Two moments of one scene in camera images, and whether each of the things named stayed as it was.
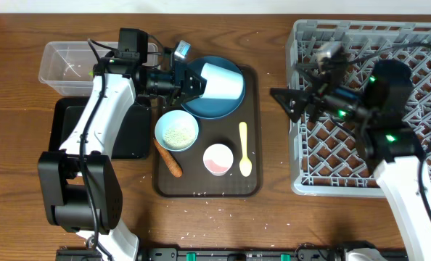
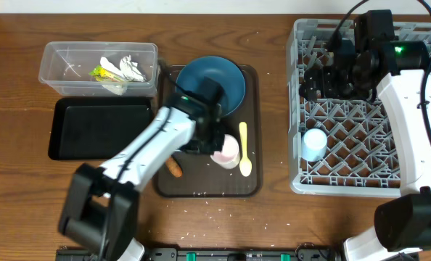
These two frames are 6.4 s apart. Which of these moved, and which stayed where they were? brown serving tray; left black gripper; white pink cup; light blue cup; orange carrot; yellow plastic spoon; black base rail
Moved: white pink cup; left black gripper; light blue cup
Stayed: yellow plastic spoon; brown serving tray; orange carrot; black base rail
